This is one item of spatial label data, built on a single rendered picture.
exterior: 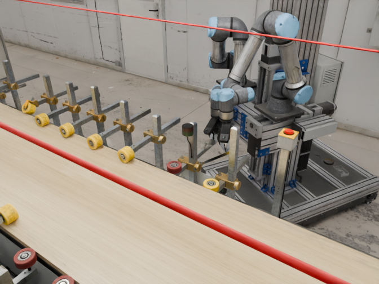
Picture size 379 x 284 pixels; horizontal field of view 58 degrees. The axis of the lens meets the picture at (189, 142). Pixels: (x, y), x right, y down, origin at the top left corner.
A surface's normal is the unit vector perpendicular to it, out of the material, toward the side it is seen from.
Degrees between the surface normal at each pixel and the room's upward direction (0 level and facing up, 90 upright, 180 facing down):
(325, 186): 0
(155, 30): 90
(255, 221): 0
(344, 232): 0
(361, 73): 90
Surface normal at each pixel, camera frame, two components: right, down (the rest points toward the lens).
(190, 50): -0.57, 0.43
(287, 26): 0.38, 0.37
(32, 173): -0.01, -0.85
